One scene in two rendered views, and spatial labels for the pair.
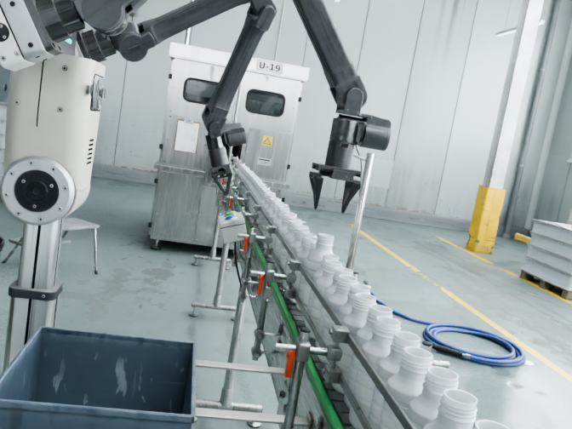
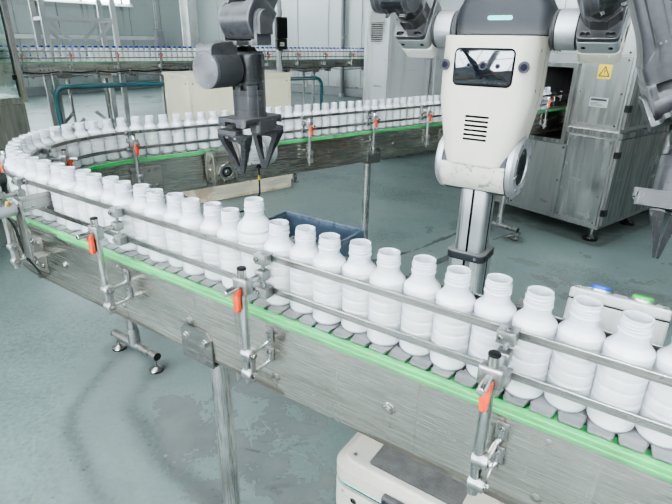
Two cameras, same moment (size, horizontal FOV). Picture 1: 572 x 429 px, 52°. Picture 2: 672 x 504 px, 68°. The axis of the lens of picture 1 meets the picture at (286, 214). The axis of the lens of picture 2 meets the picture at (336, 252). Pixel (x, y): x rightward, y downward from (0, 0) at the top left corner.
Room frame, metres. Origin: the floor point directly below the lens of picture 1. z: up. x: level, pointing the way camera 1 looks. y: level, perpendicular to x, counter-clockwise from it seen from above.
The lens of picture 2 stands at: (2.04, -0.65, 1.48)
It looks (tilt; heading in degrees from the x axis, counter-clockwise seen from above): 23 degrees down; 134
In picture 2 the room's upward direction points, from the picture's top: 1 degrees clockwise
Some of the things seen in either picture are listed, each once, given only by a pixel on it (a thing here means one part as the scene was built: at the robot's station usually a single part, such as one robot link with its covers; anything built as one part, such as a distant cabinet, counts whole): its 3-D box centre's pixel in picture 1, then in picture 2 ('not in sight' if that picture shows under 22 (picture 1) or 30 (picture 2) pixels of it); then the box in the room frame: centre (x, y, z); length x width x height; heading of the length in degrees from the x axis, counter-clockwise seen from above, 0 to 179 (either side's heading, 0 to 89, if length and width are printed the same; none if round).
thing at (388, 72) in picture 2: not in sight; (395, 83); (-2.37, 5.09, 0.96); 0.82 x 0.50 x 1.91; 82
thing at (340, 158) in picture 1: (339, 158); (249, 105); (1.29, -0.09, 1.37); 0.10 x 0.07 x 0.07; 100
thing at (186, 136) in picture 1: (186, 135); not in sight; (5.89, 1.12, 1.22); 0.23 x 0.03 x 0.32; 100
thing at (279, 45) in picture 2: not in sight; (279, 34); (-3.62, 4.12, 1.55); 0.17 x 0.15 x 0.42; 82
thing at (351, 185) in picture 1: (340, 191); (245, 146); (1.29, -0.11, 1.30); 0.07 x 0.07 x 0.09; 10
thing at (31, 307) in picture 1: (28, 359); (463, 308); (1.40, 0.58, 0.74); 0.11 x 0.11 x 0.40; 10
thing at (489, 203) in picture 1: (485, 219); not in sight; (9.72, -3.31, 0.55); 0.40 x 0.40 x 1.10; 10
